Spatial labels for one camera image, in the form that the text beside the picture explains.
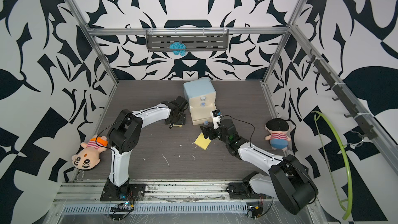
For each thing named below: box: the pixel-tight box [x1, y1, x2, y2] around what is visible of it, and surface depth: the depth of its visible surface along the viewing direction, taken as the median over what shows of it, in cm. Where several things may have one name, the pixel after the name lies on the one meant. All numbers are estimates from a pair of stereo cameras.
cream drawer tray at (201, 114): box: [189, 105, 218, 126], surface depth 101 cm
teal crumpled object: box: [168, 41, 187, 56], surface depth 93 cm
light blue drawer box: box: [183, 78, 217, 123], surface depth 98 cm
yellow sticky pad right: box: [194, 132, 212, 151], surface depth 91 cm
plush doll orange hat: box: [71, 134, 109, 171], surface depth 80 cm
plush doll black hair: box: [264, 117, 291, 152], surface depth 89 cm
